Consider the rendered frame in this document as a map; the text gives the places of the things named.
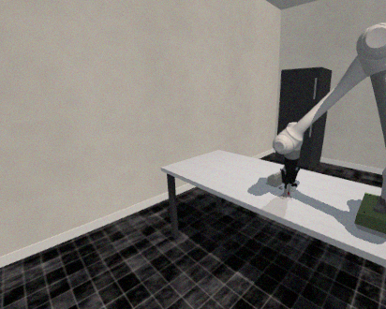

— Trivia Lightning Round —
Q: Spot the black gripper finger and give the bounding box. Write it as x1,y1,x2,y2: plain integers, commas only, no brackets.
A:
288,167,300,192
280,167,291,194

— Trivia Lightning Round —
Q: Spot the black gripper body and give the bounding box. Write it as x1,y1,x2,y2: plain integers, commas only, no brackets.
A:
284,157,298,172

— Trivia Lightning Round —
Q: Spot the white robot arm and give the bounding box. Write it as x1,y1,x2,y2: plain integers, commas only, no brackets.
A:
273,22,386,213

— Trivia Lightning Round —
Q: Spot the grey three-compartment bin rack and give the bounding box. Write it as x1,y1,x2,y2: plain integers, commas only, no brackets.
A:
267,171,282,186

